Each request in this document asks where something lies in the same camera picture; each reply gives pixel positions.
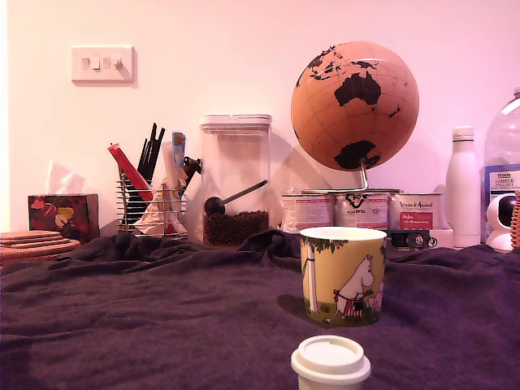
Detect white tissue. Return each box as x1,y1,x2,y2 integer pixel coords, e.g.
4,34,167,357
45,159,86,195

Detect crumpled white paper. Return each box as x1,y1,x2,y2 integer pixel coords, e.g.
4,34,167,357
132,194,184,237

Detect dark blue cloth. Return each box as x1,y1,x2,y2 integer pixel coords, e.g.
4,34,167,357
0,229,520,390

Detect floral tissue box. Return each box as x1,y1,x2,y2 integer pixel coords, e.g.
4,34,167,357
28,193,101,245

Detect small black box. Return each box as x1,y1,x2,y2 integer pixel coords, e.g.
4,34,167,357
388,228,431,249

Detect white pot pink label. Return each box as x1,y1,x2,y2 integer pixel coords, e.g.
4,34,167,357
388,192,450,231

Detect white paper sleeve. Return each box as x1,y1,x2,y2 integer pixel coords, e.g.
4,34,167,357
161,140,183,192

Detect cork globe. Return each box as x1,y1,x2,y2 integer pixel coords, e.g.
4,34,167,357
290,41,420,172

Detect red paper packet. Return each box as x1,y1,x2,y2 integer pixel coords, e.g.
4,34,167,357
107,141,154,202

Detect small white round camera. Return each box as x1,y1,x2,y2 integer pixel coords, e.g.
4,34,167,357
485,193,519,254

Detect blue orange packet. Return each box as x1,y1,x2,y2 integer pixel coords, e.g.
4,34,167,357
171,131,187,170

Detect pink label tin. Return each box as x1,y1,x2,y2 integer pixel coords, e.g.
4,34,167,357
280,193,335,233

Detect wire utensil rack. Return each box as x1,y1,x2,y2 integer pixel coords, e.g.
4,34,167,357
115,172,190,240

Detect brown handled tool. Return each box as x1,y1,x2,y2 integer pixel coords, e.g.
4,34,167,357
180,156,203,188

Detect round cork trivet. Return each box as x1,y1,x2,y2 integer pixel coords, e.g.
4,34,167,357
0,238,81,265

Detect white coffee capsule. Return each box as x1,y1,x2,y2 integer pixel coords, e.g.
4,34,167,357
290,334,372,390

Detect metal globe stand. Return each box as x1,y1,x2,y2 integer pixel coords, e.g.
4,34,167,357
324,158,370,193

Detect small white box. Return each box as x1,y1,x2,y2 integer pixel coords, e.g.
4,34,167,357
428,227,455,249

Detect large clear water bottle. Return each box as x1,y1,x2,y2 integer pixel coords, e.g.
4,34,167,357
481,84,520,245

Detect black coffee scoop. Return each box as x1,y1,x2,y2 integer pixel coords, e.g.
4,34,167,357
204,180,269,216

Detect square cork coaster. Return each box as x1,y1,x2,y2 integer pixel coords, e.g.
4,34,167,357
0,230,62,240
0,236,72,247

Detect wicker basket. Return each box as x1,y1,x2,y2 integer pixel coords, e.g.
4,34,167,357
510,189,520,250

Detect yellow cartoon print mug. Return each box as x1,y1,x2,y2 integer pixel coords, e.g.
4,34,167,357
299,227,388,328

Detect white metal bottle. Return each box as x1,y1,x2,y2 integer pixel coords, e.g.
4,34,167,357
444,126,483,249

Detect black stick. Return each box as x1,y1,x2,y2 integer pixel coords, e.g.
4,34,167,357
136,137,149,174
150,127,167,184
145,123,158,182

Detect clear jar with white lid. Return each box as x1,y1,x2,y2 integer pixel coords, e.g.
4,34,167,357
198,114,273,247

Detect white wall light switch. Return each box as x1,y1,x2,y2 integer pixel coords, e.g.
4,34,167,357
71,45,138,88

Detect coffee beans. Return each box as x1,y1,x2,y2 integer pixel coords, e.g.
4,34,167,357
202,210,270,246

